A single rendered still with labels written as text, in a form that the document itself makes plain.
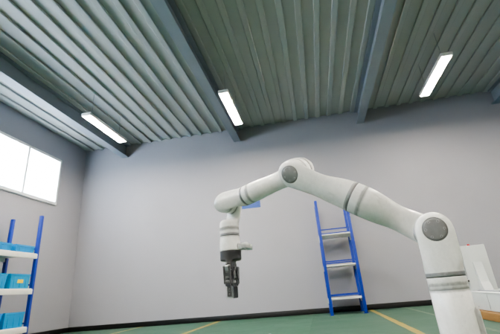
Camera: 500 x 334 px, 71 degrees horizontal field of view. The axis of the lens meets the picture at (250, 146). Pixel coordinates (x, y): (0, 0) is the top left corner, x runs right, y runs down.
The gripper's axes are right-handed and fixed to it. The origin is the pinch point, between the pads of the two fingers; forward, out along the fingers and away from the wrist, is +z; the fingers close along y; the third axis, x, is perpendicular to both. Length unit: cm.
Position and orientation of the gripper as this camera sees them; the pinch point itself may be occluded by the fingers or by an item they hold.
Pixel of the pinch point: (232, 294)
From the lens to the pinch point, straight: 129.8
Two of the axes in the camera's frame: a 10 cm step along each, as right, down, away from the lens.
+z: 0.7, 9.2, -3.8
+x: 9.8, -1.4, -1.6
